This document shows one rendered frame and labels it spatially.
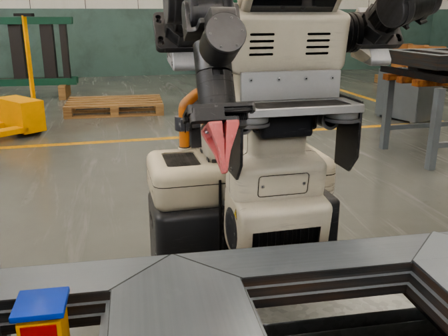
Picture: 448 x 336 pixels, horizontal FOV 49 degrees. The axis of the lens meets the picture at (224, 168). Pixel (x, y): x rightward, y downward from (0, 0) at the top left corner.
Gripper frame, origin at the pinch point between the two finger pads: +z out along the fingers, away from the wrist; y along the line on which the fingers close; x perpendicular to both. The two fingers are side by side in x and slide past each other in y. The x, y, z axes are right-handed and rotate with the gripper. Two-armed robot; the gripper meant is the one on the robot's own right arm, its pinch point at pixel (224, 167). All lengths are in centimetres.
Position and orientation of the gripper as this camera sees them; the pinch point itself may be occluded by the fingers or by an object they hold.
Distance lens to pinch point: 73.7
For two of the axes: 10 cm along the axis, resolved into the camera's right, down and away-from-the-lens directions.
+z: 1.0, 9.9, -1.3
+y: 9.7, -0.7, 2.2
